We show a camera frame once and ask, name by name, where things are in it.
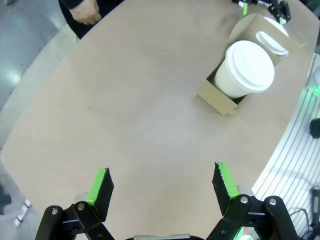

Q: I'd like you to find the person's black clothed body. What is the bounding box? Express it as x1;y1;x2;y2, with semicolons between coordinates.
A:
58;0;126;40

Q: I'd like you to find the large white paper cup lidded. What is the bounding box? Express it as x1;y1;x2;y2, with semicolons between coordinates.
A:
214;39;276;100

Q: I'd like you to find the black cable bundle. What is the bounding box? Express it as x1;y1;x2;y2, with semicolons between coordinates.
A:
288;206;320;240

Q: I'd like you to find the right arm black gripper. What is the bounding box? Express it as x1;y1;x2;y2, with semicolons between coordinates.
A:
231;0;292;25

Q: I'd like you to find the brown cardboard cup carrier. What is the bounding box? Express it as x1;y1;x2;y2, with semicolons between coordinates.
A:
197;13;308;117

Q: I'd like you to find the white paper cup with lid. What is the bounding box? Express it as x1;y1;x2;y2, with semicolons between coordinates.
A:
255;16;290;60

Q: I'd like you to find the person's right hand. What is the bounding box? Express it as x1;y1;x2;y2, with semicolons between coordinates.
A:
71;0;103;26

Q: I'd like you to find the black box device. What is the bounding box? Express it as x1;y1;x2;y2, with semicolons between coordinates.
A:
310;186;320;224

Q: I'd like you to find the black floor object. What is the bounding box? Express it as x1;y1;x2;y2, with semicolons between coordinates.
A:
0;173;12;215

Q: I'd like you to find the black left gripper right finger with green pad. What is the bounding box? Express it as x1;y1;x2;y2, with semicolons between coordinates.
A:
206;161;300;240

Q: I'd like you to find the aluminium slotted mounting plate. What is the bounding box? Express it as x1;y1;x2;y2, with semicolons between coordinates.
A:
250;43;320;240

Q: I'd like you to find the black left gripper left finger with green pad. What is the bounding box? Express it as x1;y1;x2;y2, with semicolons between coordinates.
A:
34;166;115;240

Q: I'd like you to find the black round device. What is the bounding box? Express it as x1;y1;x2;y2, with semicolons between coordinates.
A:
309;118;320;140

